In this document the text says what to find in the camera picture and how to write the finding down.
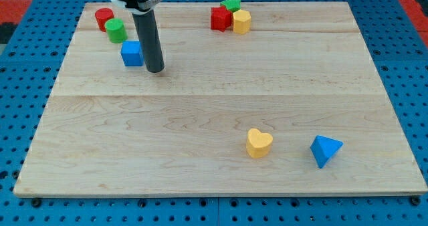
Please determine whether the blue cube block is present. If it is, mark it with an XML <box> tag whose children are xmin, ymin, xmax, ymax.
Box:
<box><xmin>120</xmin><ymin>41</ymin><xmax>144</xmax><ymax>67</ymax></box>

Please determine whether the red star block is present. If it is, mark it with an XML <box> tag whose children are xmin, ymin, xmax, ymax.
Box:
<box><xmin>210</xmin><ymin>5</ymin><xmax>232</xmax><ymax>32</ymax></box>

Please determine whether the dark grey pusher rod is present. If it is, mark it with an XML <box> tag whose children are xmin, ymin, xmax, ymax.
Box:
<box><xmin>132</xmin><ymin>10</ymin><xmax>165</xmax><ymax>73</ymax></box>

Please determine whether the wooden board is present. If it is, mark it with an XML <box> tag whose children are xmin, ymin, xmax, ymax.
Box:
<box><xmin>13</xmin><ymin>2</ymin><xmax>427</xmax><ymax>198</ymax></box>

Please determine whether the green cylinder block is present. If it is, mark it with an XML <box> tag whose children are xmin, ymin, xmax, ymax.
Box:
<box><xmin>104</xmin><ymin>18</ymin><xmax>128</xmax><ymax>43</ymax></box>

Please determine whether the green star block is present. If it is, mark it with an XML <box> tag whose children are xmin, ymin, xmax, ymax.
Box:
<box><xmin>220</xmin><ymin>0</ymin><xmax>241</xmax><ymax>12</ymax></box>

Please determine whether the red cylinder block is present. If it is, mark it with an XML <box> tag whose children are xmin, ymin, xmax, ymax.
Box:
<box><xmin>94</xmin><ymin>7</ymin><xmax>114</xmax><ymax>32</ymax></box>

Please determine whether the yellow heart block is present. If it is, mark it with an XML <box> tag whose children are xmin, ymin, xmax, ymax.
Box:
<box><xmin>246</xmin><ymin>128</ymin><xmax>274</xmax><ymax>158</ymax></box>

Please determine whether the blue triangle block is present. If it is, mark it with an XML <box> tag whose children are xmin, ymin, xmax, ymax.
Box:
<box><xmin>310</xmin><ymin>135</ymin><xmax>344</xmax><ymax>168</ymax></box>

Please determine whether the yellow hexagon block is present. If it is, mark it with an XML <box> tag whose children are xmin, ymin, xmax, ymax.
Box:
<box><xmin>233</xmin><ymin>9</ymin><xmax>251</xmax><ymax>34</ymax></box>

